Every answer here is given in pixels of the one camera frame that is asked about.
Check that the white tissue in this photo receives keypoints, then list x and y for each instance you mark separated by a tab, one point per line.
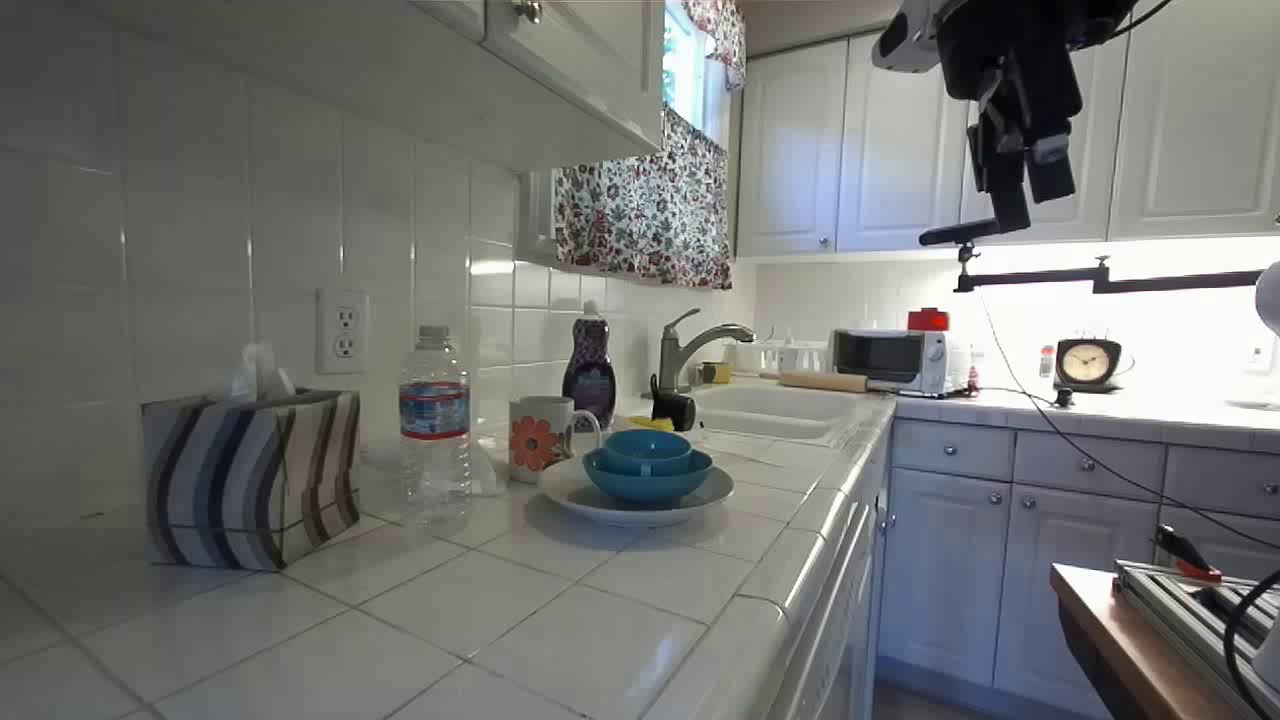
262	372

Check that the red lidded container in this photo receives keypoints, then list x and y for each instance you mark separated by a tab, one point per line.
930	320

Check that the white sink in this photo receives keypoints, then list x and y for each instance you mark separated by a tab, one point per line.
775	406

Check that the white toaster oven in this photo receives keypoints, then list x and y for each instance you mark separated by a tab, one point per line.
892	363

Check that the wooden table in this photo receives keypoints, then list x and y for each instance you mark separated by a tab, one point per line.
1120	642

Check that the clear drinking glasses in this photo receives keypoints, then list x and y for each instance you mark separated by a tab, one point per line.
794	363

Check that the striped tissue box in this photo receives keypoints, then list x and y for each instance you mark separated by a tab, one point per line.
252	481

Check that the large blue bowl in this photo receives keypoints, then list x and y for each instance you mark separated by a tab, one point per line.
650	485

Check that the small blue bowl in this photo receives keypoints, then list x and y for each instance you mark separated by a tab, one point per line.
650	451

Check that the white plate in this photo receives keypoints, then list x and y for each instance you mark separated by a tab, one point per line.
574	496

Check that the grey flat device stack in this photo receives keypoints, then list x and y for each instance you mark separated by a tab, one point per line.
1180	604

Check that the yellow sponge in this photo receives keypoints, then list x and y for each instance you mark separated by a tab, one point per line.
640	424

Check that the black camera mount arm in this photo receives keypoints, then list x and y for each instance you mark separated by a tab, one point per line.
1054	278

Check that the clear plastic water bottle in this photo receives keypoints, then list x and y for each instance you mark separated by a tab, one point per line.
439	412

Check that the black table clock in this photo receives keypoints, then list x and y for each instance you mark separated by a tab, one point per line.
1090	363

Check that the white wall outlet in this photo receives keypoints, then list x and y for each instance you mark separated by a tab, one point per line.
346	335

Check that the grey metal faucet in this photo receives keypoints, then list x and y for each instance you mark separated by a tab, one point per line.
677	344

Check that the white overhead cabinet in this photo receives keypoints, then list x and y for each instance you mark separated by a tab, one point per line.
402	66

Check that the purple dish soap bottle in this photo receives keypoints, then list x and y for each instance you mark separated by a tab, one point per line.
591	372

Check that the black scooper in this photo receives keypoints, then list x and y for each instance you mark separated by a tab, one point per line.
672	406

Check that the wooden rolling pin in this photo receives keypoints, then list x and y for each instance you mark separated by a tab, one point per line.
823	381

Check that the white mug orange flower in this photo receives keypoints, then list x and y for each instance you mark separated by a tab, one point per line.
537	438

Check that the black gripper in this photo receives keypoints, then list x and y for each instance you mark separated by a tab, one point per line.
1013	43

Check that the white base cabinets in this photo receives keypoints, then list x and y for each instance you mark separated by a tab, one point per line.
961	561

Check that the white wall cabinets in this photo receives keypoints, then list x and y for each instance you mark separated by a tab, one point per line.
826	144

